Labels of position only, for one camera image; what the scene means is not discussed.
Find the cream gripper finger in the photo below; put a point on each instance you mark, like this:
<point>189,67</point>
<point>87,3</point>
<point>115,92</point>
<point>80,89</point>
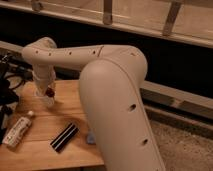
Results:
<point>41,90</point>

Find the red pepper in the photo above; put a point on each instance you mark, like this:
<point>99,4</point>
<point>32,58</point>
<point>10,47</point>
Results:
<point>50,92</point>

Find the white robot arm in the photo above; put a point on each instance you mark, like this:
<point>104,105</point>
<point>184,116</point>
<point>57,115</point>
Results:
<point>109,90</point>

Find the black equipment with cables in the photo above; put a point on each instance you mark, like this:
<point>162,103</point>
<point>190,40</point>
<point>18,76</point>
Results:
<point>8,95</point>

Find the white tube bottle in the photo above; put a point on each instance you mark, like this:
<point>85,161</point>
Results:
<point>16,133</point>

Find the black striped box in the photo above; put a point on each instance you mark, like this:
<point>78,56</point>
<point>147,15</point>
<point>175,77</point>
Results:
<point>64,137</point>

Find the wooden table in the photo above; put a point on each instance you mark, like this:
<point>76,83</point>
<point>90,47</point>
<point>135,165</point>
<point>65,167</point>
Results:
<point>34,151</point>

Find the metal railing frame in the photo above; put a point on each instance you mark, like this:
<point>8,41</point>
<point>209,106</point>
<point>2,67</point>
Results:
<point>187,21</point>

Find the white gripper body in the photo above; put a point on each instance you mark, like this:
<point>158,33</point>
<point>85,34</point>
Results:
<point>43,75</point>

